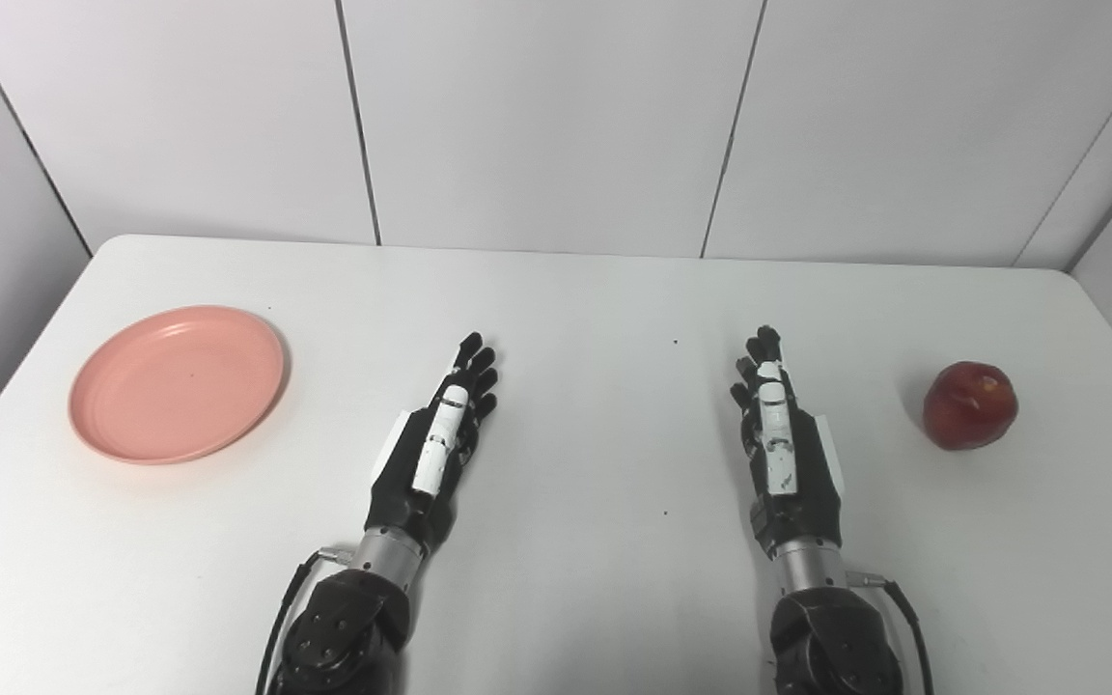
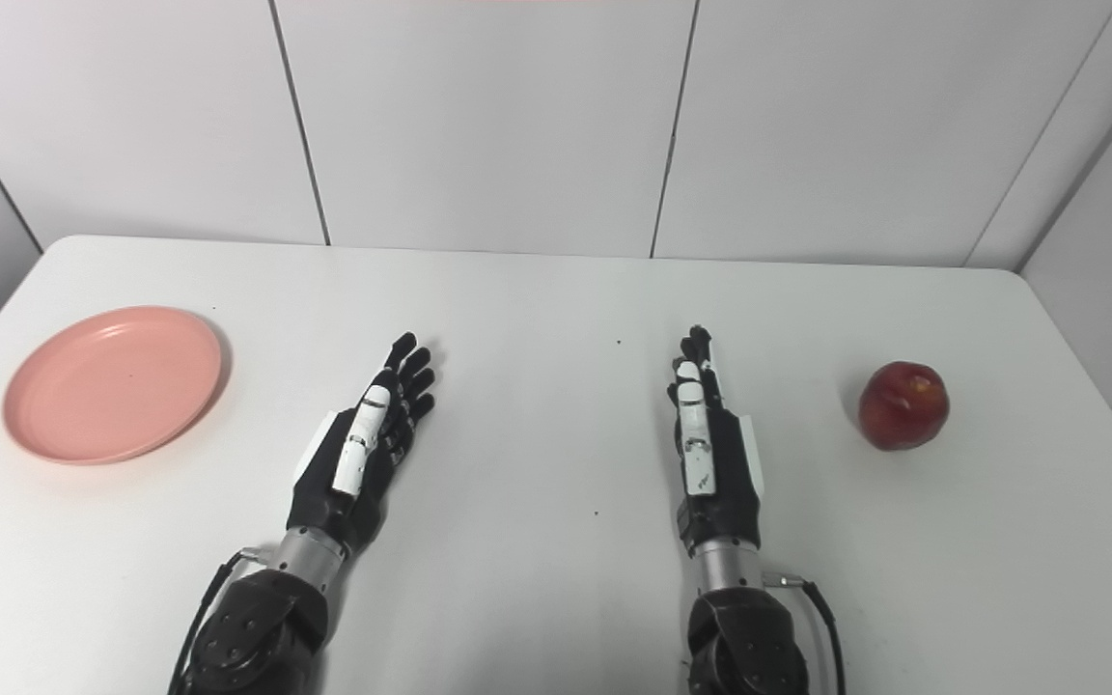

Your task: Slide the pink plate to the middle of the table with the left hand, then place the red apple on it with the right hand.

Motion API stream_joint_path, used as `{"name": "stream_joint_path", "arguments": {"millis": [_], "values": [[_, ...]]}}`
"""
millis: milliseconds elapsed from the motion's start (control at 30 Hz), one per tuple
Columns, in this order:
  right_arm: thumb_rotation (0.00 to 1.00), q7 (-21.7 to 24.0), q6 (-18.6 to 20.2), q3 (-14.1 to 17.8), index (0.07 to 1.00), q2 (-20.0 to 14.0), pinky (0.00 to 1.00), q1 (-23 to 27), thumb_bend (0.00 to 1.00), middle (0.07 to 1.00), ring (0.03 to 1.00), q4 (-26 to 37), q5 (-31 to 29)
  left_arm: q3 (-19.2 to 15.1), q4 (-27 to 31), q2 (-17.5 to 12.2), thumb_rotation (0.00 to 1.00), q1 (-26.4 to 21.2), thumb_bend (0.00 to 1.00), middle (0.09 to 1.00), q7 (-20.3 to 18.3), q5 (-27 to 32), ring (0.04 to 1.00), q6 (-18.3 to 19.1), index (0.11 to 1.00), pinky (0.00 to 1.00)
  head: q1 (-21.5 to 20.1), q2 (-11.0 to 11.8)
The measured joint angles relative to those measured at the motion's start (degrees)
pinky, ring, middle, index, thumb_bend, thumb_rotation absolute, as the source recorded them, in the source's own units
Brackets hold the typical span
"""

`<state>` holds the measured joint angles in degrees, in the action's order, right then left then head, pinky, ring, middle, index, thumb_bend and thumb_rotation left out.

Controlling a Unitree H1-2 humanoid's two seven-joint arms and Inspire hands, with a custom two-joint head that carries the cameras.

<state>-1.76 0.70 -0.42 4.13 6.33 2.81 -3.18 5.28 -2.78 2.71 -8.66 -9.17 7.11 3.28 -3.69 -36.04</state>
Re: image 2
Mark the pink round plate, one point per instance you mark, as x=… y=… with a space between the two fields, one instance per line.
x=112 y=386

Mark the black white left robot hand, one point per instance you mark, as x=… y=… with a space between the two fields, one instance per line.
x=348 y=483

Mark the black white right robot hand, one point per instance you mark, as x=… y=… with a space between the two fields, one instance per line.
x=725 y=483

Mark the red apple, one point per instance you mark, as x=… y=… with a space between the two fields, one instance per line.
x=903 y=405

